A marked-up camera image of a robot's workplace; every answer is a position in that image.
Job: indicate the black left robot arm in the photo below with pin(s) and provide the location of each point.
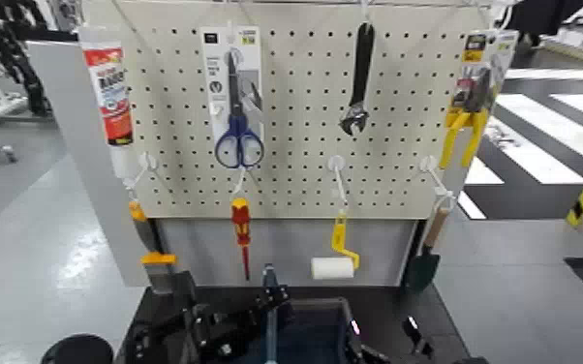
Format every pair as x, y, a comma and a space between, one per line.
78, 353

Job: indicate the white red sealant tube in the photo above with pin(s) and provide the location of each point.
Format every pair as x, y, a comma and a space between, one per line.
113, 96

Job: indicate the beige pegboard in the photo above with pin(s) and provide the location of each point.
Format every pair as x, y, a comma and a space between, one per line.
301, 101

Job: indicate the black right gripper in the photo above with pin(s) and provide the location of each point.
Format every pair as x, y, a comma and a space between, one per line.
375, 357

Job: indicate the black adjustable wrench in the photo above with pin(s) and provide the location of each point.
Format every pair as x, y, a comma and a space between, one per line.
361, 66

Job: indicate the dark blue crate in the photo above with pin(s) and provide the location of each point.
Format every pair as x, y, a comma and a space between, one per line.
314, 335

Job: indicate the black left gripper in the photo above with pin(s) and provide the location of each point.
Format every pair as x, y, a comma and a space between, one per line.
220, 333

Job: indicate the white pegboard hook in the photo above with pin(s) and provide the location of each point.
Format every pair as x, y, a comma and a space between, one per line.
240, 180
337, 167
146, 161
430, 165

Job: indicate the red yellow screwdriver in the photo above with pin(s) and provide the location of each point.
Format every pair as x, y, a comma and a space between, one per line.
240, 223

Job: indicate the blue scissors on card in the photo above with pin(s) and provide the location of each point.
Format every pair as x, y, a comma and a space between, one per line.
238, 137

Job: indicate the grey display stand panel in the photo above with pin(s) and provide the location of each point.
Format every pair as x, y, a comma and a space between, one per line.
281, 244

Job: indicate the yellow pliers on card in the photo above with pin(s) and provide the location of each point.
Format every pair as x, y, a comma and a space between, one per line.
457, 132

